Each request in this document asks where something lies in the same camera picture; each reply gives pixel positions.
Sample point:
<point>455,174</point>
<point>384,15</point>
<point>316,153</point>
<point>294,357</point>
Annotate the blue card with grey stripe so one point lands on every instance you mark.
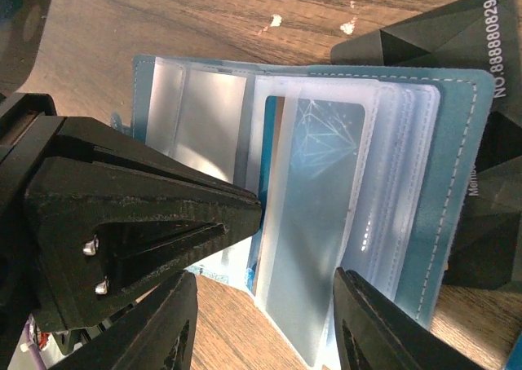
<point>307,171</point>

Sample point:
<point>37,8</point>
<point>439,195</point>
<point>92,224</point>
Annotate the black card near holder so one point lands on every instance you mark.
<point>467,231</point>

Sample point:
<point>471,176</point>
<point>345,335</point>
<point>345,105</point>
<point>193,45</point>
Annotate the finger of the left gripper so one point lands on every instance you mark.
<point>98,254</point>
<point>89,140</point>

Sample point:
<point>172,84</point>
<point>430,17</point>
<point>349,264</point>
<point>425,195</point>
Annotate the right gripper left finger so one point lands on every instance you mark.
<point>158,333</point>

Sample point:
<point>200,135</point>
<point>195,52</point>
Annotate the teal leather card holder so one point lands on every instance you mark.
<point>363,168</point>

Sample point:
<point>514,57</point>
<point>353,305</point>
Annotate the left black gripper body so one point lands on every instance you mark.
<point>18,247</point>

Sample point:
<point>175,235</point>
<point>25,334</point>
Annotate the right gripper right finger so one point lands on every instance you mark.
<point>373,333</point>

